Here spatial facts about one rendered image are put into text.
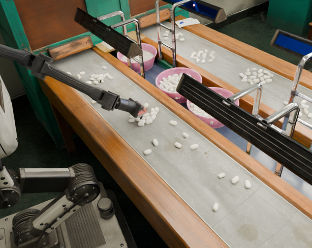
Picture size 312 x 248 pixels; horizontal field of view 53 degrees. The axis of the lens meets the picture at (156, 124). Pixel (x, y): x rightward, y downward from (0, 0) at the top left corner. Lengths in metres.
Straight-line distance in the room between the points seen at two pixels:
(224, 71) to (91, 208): 1.09
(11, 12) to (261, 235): 1.72
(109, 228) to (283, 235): 0.75
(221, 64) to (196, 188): 0.97
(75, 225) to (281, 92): 1.25
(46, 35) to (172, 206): 1.42
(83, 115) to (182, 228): 0.81
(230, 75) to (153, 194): 0.96
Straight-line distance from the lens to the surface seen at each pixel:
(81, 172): 1.34
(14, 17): 2.08
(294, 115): 1.14
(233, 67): 1.99
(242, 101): 1.70
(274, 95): 1.79
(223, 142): 1.43
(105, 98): 1.42
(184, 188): 1.28
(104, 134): 1.52
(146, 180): 1.29
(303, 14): 4.12
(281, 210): 1.27
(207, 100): 1.13
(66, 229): 1.59
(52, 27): 2.17
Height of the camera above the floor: 1.76
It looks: 41 degrees down
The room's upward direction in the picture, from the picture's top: 6 degrees counter-clockwise
